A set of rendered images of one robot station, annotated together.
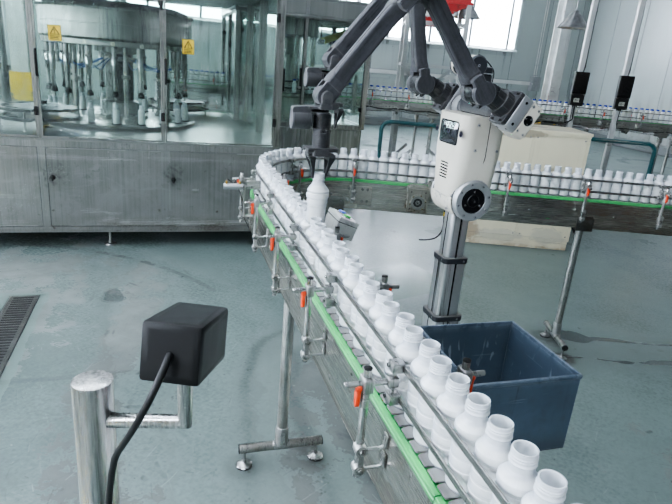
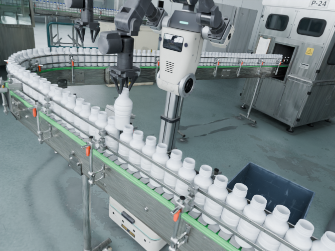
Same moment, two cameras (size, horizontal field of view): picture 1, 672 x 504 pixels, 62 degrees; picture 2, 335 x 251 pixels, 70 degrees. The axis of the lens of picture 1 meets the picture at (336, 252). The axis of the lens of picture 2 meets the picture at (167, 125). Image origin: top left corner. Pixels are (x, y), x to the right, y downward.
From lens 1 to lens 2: 105 cm
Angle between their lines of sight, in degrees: 34
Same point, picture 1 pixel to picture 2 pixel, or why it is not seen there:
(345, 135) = (24, 31)
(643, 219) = (209, 73)
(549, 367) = (286, 188)
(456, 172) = (181, 69)
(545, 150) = (141, 38)
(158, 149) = not seen: outside the picture
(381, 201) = (90, 79)
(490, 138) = (199, 46)
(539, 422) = not seen: hidden behind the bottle
